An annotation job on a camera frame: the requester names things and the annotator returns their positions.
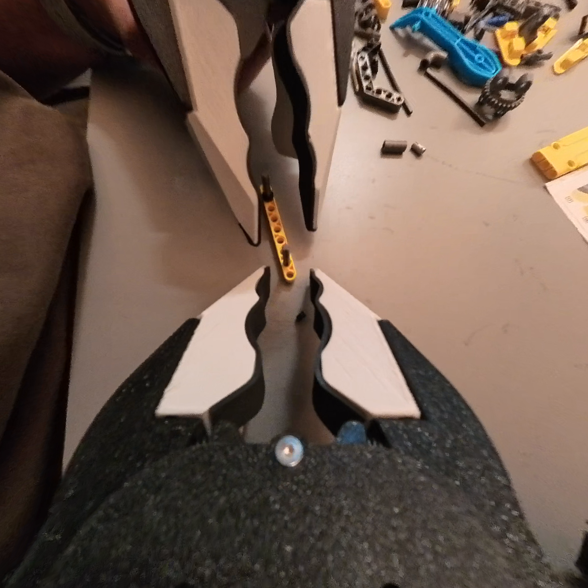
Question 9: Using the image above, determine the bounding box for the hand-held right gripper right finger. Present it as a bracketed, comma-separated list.
[309, 269, 422, 445]

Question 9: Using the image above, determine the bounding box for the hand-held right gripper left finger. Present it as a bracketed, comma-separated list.
[155, 266, 272, 435]

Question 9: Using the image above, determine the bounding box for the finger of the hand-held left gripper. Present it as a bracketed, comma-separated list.
[168, 0, 276, 246]
[271, 0, 343, 232]

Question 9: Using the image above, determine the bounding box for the yellow thin beam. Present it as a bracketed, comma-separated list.
[259, 184, 298, 282]

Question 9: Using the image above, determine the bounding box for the person's left forearm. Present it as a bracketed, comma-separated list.
[0, 0, 97, 81]

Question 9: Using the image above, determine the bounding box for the dark grey angled beam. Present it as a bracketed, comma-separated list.
[351, 43, 407, 113]

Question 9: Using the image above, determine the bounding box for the blue plastic separator tool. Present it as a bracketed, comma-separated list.
[390, 7, 502, 88]

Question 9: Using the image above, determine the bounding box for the thick black rod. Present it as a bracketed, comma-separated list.
[425, 69, 487, 127]

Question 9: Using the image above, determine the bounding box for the pile of small building pieces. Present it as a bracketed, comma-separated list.
[354, 0, 588, 42]

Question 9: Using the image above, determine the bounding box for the black bevel gear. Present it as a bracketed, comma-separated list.
[475, 73, 533, 121]

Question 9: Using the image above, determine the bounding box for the yellow fender piece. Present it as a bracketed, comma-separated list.
[494, 16, 559, 66]

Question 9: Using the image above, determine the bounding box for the small yellow curved piece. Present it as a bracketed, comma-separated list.
[552, 39, 588, 75]

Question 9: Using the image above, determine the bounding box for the yellow rectangular panel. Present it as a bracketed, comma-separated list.
[530, 128, 588, 180]

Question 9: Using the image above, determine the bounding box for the yellow sticker sheet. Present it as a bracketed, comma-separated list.
[545, 168, 588, 242]

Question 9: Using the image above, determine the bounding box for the grey mesh strap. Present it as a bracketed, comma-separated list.
[43, 0, 136, 58]

